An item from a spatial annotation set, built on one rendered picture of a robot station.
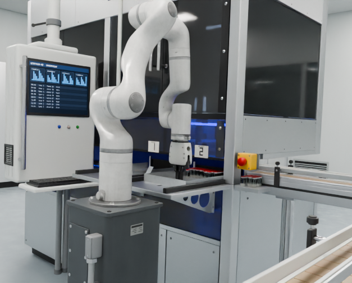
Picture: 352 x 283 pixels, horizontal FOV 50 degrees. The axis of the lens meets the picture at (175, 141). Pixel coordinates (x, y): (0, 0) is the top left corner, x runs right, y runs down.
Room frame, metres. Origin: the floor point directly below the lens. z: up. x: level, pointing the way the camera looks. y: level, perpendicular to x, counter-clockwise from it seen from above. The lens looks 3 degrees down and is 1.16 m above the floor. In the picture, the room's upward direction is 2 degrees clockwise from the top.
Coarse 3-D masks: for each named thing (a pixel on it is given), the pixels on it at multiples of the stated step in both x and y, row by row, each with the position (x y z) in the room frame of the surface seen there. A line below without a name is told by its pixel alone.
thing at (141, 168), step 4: (132, 164) 2.14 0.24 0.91; (136, 164) 2.16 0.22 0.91; (140, 164) 2.19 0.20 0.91; (144, 164) 2.21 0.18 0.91; (132, 168) 2.14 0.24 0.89; (136, 168) 2.16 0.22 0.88; (140, 168) 2.18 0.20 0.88; (144, 168) 2.19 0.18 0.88; (164, 168) 1.97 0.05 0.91; (168, 168) 1.99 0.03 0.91; (172, 168) 2.01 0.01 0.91; (132, 172) 1.81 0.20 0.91; (136, 172) 1.82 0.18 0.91; (140, 172) 1.84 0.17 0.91; (144, 172) 1.86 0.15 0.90; (152, 172) 1.90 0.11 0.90
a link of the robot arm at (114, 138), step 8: (104, 88) 1.37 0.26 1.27; (112, 88) 1.34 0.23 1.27; (96, 96) 1.37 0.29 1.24; (104, 96) 1.33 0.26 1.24; (96, 104) 1.36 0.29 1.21; (104, 104) 1.33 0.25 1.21; (96, 112) 1.37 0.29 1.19; (104, 112) 1.35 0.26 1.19; (96, 120) 1.37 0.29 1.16; (104, 120) 1.37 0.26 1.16; (112, 120) 1.39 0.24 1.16; (104, 128) 1.35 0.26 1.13; (112, 128) 1.36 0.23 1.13; (120, 128) 1.39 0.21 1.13; (104, 136) 1.33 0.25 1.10; (112, 136) 1.32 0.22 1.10; (120, 136) 1.32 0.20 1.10; (128, 136) 1.34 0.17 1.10; (104, 144) 1.33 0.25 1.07; (112, 144) 1.31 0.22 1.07; (120, 144) 1.32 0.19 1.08; (128, 144) 1.34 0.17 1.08; (112, 152) 1.31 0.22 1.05; (120, 152) 1.32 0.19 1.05; (128, 152) 1.34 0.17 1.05
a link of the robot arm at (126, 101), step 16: (160, 0) 1.41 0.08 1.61; (144, 16) 1.46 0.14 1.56; (160, 16) 1.39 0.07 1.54; (176, 16) 1.44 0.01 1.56; (144, 32) 1.40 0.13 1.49; (160, 32) 1.43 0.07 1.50; (128, 48) 1.40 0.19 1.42; (144, 48) 1.40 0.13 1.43; (128, 64) 1.36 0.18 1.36; (144, 64) 1.40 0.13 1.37; (128, 80) 1.31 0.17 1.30; (144, 80) 1.40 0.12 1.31; (112, 96) 1.30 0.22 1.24; (128, 96) 1.28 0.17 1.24; (144, 96) 1.34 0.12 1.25; (112, 112) 1.32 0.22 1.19; (128, 112) 1.29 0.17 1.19
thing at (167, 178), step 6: (144, 174) 1.75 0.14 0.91; (150, 174) 1.78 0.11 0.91; (156, 174) 1.81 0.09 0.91; (162, 174) 1.84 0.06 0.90; (168, 174) 1.87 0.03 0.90; (174, 174) 1.90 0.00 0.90; (144, 180) 1.75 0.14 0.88; (150, 180) 1.72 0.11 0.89; (156, 180) 1.69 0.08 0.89; (162, 180) 1.67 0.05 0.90; (168, 180) 1.64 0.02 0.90; (174, 180) 1.62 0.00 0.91; (180, 180) 1.60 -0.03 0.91; (186, 180) 1.80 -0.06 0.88; (192, 180) 1.61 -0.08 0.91; (198, 180) 1.64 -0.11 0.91; (204, 180) 1.67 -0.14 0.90; (210, 180) 1.70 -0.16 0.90
